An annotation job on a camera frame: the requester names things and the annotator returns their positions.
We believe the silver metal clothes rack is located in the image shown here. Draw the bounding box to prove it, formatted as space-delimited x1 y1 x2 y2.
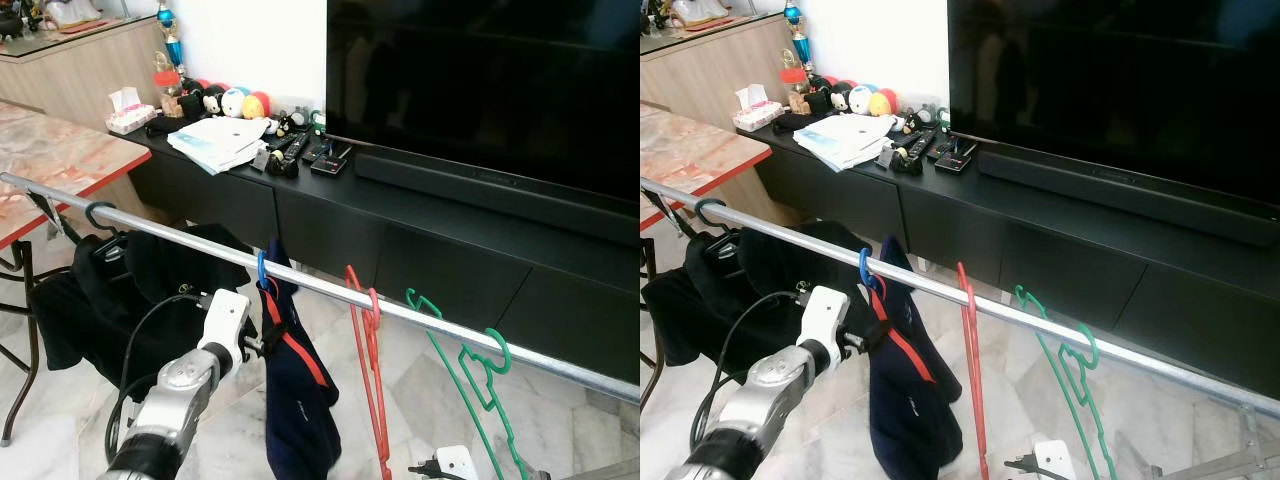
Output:
0 172 641 480
640 178 1280 480

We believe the dark teal plastic hanger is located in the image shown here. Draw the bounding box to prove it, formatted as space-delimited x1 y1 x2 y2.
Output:
84 200 136 266
695 197 746 261

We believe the black television cabinet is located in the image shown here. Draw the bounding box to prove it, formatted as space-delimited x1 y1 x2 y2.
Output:
108 125 641 386
752 125 1280 401

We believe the pink marble table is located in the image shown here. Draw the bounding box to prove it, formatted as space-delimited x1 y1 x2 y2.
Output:
0 100 153 446
640 100 771 291

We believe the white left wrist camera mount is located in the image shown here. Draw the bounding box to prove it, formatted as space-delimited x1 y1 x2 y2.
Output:
197 290 253 373
800 285 853 366

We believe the black flat television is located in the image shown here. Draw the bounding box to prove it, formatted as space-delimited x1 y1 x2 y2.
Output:
325 0 641 206
947 0 1280 206

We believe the red lidded jar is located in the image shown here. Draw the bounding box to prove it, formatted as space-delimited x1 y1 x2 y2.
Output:
152 66 186 119
780 65 813 114

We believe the black soundbar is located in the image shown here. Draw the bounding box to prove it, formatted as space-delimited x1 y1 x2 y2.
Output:
977 148 1280 249
353 150 641 246

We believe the light wooden cabinet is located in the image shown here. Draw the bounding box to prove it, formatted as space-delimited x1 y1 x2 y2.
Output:
640 15 801 126
0 15 176 131

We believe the pink tissue box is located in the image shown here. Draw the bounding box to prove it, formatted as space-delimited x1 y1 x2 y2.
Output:
105 87 158 136
732 84 784 133

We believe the white paper stack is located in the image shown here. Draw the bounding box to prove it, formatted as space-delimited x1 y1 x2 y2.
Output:
167 115 271 176
793 112 898 173

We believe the green plastic hanger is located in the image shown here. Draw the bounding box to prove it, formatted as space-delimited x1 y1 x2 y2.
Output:
1013 285 1119 480
405 288 531 480

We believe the blue gold trophy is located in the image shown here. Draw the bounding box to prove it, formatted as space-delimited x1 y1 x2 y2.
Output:
783 0 813 73
155 0 188 76

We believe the navy garment with red trim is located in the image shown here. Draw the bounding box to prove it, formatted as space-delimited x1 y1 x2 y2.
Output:
862 235 963 480
255 238 343 480

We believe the small black box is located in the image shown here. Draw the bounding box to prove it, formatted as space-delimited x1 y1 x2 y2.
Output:
935 140 979 174
310 145 353 178

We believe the red plastic hanger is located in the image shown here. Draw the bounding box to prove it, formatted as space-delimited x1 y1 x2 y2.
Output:
955 262 991 480
343 265 393 480

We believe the black mouse plush toy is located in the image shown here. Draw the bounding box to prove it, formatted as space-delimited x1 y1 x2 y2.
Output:
808 82 851 116
180 85 226 121

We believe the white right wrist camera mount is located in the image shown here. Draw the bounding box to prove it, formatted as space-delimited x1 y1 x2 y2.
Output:
435 445 479 480
1033 440 1076 480

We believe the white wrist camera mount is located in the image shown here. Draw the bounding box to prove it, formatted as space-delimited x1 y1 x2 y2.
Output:
197 290 253 373
800 285 853 366
435 445 479 480
1033 440 1076 480

